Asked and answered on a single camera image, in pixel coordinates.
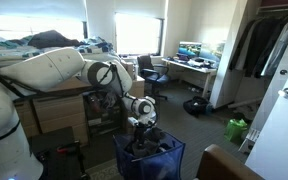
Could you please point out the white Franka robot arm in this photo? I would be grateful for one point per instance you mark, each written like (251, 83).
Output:
(40, 68)

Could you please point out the white hanging shirt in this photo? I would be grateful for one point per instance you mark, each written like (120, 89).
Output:
(277, 50)

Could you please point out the dark round door knob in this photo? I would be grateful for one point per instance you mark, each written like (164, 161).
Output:
(283, 72)

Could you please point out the green shopping bag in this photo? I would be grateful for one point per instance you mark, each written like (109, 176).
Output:
(235, 129)

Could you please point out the narrow bright window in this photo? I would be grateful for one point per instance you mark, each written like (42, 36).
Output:
(137, 33)

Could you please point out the blue black office chair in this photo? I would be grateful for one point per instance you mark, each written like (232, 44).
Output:
(154, 78)

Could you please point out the wide monitor with landscape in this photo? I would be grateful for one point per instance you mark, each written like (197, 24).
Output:
(212, 51)

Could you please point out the red black clamp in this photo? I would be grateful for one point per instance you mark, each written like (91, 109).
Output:
(67, 148)

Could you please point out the blue mesh laundry basket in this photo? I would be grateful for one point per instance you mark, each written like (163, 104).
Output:
(150, 165)

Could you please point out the black cluttered storage shelf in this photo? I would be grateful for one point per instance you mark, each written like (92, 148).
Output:
(100, 113)

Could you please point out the black hanging coat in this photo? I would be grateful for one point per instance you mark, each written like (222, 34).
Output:
(262, 46)

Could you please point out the light wooden dresser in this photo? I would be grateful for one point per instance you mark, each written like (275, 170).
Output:
(57, 113)

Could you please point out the white wooden desk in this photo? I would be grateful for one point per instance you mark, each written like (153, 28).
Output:
(192, 71)

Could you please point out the white room door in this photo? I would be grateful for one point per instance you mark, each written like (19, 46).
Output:
(280, 143)

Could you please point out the wooden loft bed frame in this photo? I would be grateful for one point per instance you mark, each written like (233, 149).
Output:
(138, 88)

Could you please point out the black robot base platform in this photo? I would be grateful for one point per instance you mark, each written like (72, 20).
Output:
(55, 156)

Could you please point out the dark hanging jacket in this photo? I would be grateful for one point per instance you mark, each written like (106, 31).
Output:
(242, 46)

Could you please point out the computer monitor with landscape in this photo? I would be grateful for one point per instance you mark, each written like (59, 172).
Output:
(189, 49)

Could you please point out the dark garment on bed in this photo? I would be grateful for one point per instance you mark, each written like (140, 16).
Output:
(49, 39)

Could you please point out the brown couch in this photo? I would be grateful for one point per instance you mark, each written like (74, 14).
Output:
(224, 165)

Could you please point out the black duffel bag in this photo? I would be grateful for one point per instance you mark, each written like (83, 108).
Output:
(196, 106)

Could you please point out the beige patterned rug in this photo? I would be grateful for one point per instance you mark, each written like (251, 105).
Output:
(104, 171)

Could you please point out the wide window with blind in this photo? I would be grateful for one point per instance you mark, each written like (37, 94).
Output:
(34, 28)

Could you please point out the blue clothes in basket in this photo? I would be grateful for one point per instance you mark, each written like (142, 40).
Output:
(165, 146)

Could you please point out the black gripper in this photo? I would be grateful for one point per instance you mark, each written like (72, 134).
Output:
(140, 133)

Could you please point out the white closet door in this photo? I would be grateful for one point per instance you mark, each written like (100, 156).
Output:
(270, 100)

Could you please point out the blue white patterned blanket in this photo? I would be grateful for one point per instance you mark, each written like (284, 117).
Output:
(90, 45)

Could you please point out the dark grey cloth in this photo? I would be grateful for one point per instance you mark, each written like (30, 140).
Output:
(150, 140)

